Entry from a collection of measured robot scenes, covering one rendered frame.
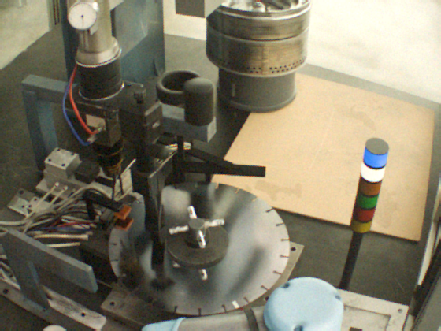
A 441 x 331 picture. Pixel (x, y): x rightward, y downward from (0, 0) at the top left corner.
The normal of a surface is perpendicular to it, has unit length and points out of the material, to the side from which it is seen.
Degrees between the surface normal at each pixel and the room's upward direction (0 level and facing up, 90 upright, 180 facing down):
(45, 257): 90
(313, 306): 1
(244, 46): 90
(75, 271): 90
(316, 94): 0
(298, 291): 1
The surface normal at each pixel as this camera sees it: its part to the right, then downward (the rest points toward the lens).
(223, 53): -0.67, 0.48
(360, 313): 0.00, -0.76
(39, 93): -0.40, 0.60
